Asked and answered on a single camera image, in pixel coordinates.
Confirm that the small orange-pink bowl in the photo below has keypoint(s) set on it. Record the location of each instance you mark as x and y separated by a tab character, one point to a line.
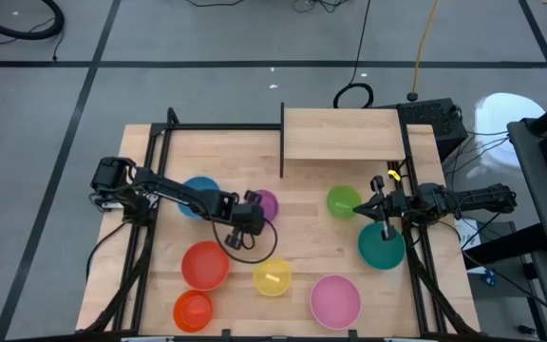
269	205

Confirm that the small yellow bowl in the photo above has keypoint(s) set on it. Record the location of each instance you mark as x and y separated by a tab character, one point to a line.
272	285

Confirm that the black table clamp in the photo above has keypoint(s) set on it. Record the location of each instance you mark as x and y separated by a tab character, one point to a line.
226	334
352	334

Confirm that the white paper sheet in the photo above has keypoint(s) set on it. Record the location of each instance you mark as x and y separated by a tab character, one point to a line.
468	235

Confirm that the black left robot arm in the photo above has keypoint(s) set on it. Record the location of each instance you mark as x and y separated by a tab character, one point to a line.
169	187

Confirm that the large blue bowl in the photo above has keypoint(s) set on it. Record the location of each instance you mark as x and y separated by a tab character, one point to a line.
200	184

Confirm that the small blue item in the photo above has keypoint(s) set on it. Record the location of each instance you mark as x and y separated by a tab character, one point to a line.
490	277

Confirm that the black aluminium table frame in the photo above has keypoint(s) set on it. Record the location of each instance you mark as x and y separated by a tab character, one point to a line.
216	126

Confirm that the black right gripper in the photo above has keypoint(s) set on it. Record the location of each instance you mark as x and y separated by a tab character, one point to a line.
394	204

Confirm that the large teal bowl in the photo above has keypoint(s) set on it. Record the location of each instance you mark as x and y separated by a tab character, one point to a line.
378	252

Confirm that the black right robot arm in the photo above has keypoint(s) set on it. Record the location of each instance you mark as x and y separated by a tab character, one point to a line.
482	198

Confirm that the small lime green bowl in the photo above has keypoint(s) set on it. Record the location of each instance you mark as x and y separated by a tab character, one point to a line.
342	199

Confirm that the large pink bowl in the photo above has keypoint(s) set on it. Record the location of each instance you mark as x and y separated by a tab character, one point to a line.
335	302

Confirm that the large red-orange bowl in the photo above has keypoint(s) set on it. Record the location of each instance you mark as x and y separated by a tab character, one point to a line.
205	266

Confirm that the small orange bowl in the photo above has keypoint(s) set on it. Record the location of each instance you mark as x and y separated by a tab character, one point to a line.
193	311

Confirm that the wooden shelf with black legs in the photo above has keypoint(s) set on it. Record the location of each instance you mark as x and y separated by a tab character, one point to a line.
342	134

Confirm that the black computer box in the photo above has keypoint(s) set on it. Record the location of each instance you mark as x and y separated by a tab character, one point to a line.
432	126

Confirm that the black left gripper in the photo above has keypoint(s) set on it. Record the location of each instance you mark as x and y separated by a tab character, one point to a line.
250	219

